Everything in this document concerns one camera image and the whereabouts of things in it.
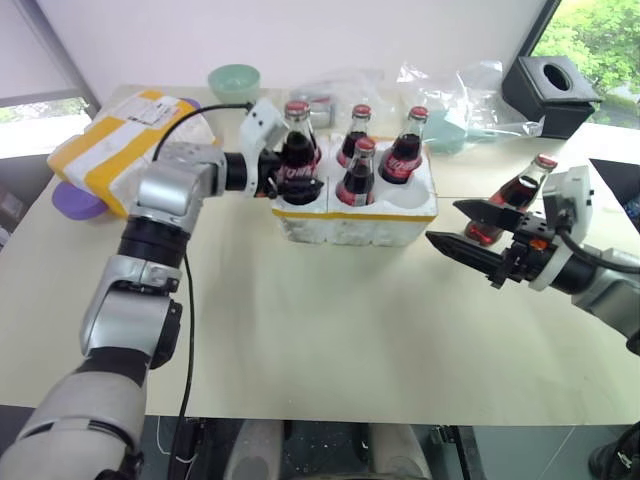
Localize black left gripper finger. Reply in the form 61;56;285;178
272;177;327;206

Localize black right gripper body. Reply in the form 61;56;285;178
486;211;557;291

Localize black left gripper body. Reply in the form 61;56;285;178
252;148;287;200

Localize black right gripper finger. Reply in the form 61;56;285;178
451;198;527;234
425;230;507;277

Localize glass cola bottle red cap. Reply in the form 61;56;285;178
377;105;431;186
334;138;378;208
335;103;374;169
463;153;559;247
276;99;326;206

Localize white foam crate yellow tape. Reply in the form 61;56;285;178
270;131;440;249

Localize black tissue box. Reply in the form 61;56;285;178
500;55;604;141

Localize white foam box yellow tape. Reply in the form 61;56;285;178
46;88;222;219

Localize grey round tin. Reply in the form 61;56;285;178
299;93;337;128

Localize teal bowl in plastic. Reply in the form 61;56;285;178
426;108;497;155

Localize mint green bowl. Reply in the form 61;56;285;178
207;63;263;102

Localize clear plastic bag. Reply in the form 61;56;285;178
396;59;545;151
288;68;399;129

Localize black flat mat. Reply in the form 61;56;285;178
588;157;640;227

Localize black rounded shape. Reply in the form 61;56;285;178
586;423;640;480

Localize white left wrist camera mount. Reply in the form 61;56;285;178
238;97;289;197

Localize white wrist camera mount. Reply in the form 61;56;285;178
238;97;289;197
528;166;595;292

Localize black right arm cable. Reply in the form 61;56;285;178
557;212;640;274

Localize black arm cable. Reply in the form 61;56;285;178
557;212;640;274
149;101;256;464

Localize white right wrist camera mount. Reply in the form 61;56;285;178
528;166;595;292

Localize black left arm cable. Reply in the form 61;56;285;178
149;101;256;464

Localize thin white cable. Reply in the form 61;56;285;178
156;417;197;465

